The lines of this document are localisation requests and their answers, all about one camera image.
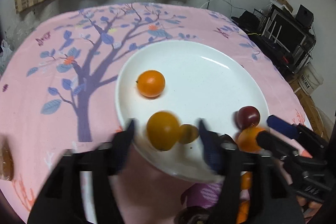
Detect orange tangerine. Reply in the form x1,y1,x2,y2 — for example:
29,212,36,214
236,127,265,153

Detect dark red plum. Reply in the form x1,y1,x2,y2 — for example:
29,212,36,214
236,106,261,130

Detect small yellow-green fruit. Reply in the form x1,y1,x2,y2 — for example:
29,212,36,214
179,124,199,144

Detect large yellow orange fruit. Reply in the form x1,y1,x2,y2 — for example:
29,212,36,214
146,111,180,151

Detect small orange kumquat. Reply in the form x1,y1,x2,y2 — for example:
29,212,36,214
136,70,166,98

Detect right hand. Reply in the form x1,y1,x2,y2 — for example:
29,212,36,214
297,196,322,219

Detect orange mandarin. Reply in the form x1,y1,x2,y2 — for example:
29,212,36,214
240,172,252,190

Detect white bucket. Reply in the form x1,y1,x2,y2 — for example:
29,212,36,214
298,62,324,96

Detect large orange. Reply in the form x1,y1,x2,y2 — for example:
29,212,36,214
236,201,249,224

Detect dark passion fruit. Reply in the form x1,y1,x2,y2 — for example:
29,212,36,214
174,206,210,224

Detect white oval plate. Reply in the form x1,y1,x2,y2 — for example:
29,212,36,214
115,40,269,183

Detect black shelf with electronics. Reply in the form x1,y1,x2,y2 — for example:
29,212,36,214
231,3,316,77

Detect lidded drink cup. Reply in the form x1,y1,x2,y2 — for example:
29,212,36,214
0,134,14,181

